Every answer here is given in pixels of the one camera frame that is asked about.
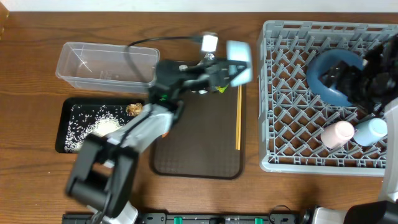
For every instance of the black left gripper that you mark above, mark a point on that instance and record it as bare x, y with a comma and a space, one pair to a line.
216, 73

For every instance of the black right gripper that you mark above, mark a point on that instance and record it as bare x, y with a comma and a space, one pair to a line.
351, 74

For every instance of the yellow snack wrapper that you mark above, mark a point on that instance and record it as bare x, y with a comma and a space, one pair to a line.
221, 89

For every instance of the wooden chopstick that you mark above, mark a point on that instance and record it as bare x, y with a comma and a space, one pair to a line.
240, 118
237, 118

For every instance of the light blue rice bowl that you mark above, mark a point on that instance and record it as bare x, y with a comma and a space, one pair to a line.
240, 62

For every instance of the dark blue plate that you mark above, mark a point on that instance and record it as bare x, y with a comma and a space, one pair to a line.
320, 65

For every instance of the light blue cup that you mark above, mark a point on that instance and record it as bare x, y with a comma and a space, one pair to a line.
370, 131

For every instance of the pink cup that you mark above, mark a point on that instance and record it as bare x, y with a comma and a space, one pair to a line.
337, 134

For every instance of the orange carrot piece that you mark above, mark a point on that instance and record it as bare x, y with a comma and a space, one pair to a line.
164, 134

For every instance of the brown food scrap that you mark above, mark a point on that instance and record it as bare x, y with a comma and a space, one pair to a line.
134, 109

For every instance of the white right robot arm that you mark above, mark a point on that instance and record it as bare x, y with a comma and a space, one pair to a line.
380, 69

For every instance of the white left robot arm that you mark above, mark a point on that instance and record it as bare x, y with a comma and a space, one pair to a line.
103, 173

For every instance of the grey dishwasher rack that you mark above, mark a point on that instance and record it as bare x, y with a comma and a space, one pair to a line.
291, 118

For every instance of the brown serving tray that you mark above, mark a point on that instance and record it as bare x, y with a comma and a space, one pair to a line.
208, 140

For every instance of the clear plastic bin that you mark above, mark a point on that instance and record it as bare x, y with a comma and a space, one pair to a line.
106, 67

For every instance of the white rice pile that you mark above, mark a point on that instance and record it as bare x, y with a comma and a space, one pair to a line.
92, 119

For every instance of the black tray bin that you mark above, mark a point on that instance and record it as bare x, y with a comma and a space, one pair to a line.
66, 112

